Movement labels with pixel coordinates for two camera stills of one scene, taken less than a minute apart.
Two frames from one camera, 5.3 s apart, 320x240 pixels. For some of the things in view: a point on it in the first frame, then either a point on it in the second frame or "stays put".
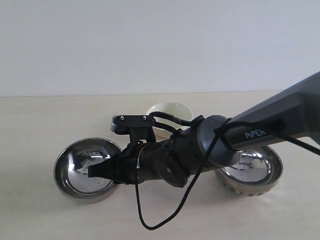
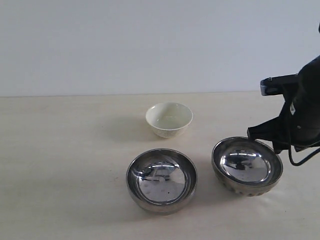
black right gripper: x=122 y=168 → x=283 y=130
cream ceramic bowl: x=177 y=109 stays put
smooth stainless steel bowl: x=71 y=170 → x=161 y=181
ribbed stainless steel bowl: x=257 y=170 stays put
